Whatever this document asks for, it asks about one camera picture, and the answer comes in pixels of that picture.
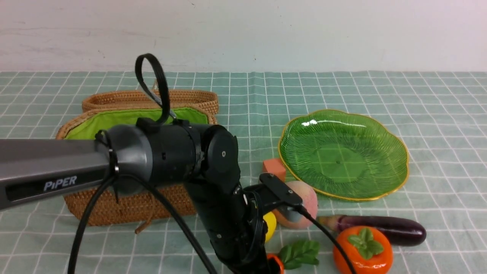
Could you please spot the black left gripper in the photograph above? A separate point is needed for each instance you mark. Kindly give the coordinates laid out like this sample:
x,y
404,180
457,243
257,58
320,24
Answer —
x,y
229,222

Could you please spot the yellow lemon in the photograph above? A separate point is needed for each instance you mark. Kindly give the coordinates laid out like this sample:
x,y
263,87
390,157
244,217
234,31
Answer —
x,y
271,223

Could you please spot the orange carrot with leaves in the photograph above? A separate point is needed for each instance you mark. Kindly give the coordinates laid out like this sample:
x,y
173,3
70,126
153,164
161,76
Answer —
x,y
295,255

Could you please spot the pink peach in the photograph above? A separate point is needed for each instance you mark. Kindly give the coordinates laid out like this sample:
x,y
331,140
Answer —
x,y
304,205

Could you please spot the orange persimmon with leaf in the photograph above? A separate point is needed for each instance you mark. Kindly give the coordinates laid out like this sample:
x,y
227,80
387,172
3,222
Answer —
x,y
367,248

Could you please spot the dark purple eggplant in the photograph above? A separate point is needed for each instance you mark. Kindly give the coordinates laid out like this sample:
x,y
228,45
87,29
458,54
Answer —
x,y
399,231

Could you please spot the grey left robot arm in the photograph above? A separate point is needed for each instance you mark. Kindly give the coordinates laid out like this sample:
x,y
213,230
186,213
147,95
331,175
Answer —
x,y
148,156

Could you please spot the orange foam cube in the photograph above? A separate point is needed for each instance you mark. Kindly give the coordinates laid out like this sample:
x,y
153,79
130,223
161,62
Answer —
x,y
275,167

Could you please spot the green glass plate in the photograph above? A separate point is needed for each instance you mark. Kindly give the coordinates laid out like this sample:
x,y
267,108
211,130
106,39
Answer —
x,y
344,156

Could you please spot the woven rattan basket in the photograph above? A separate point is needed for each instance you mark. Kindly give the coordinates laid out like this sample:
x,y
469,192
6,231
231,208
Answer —
x,y
142,207

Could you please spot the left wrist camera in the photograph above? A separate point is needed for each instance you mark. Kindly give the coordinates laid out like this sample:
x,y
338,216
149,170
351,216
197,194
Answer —
x,y
273,194

